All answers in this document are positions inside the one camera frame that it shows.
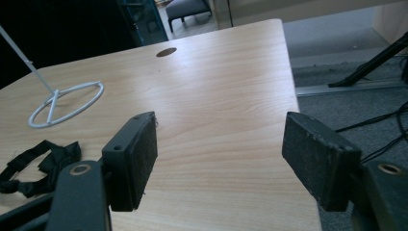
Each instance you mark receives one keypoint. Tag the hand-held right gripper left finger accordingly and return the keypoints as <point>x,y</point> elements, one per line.
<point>134,160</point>

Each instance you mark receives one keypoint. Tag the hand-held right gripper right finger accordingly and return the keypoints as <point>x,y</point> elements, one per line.
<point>317,160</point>

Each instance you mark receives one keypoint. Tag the dark cabinet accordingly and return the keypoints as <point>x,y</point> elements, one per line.
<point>144,19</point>

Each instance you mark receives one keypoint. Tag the grey upholstered chair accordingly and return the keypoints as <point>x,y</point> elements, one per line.
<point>186,8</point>

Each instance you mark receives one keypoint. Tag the metal floor rail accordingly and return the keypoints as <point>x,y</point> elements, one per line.
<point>320,90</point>

